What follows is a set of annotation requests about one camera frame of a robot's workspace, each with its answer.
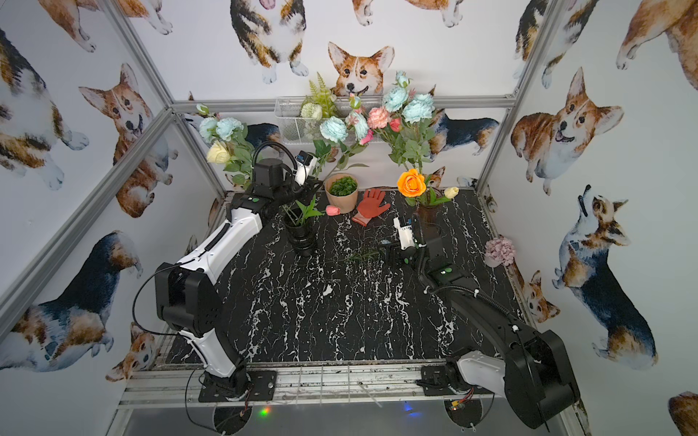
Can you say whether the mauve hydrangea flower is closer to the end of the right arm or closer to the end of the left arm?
the end of the right arm

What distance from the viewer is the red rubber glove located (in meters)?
1.13

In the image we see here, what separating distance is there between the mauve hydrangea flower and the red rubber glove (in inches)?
17.3

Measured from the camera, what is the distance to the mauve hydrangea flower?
92cm
